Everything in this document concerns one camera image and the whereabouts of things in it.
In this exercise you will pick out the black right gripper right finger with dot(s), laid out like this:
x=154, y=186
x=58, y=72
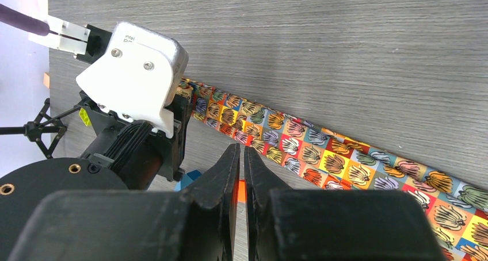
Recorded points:
x=291, y=224

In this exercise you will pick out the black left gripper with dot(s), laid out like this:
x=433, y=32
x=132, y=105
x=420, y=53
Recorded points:
x=132, y=153

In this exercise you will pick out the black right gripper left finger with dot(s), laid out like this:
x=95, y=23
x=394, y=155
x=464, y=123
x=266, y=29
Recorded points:
x=196, y=223

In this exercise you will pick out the colourful shell pattern tie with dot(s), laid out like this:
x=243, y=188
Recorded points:
x=457, y=211

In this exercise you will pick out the blue lego brick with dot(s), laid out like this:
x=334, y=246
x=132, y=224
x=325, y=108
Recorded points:
x=187, y=179

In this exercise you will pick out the small orange lego brick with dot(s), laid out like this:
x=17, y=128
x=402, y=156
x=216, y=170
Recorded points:
x=242, y=194

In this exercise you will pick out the lime green lego plate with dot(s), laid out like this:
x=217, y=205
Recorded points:
x=84, y=117

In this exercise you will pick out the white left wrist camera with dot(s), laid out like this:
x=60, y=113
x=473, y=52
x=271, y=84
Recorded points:
x=132, y=70

